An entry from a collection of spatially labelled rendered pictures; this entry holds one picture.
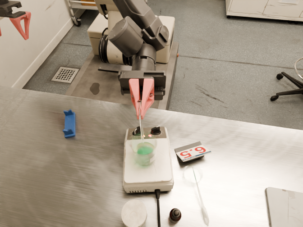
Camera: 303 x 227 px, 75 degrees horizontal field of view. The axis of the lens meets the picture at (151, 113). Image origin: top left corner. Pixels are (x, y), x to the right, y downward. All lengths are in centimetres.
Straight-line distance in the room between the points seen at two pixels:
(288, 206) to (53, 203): 62
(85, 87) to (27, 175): 83
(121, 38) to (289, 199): 59
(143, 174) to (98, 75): 106
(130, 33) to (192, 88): 145
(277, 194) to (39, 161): 69
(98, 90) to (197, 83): 95
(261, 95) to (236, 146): 135
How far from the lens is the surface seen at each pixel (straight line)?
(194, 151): 62
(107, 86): 138
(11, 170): 75
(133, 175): 51
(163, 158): 53
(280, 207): 66
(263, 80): 216
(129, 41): 46
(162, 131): 62
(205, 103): 177
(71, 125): 73
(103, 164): 64
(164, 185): 53
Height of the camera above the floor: 132
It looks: 53 degrees down
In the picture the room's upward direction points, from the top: 1 degrees counter-clockwise
